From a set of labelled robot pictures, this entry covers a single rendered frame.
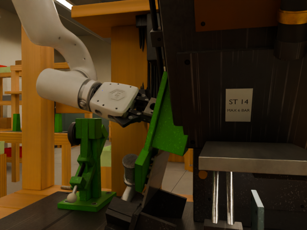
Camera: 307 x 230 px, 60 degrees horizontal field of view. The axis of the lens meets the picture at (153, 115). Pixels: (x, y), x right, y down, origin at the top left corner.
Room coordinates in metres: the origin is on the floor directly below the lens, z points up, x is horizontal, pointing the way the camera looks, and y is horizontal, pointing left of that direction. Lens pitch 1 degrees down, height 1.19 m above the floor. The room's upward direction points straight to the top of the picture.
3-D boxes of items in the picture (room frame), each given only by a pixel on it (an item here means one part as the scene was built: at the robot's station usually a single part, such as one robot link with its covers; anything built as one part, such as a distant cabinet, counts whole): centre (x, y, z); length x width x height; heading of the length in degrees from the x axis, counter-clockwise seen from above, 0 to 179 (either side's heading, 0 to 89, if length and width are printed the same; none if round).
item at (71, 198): (0.77, 0.23, 0.96); 0.06 x 0.03 x 0.06; 166
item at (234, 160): (0.52, -0.18, 1.11); 0.39 x 0.16 x 0.03; 166
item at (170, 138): (0.60, -0.04, 1.17); 0.13 x 0.12 x 0.20; 76
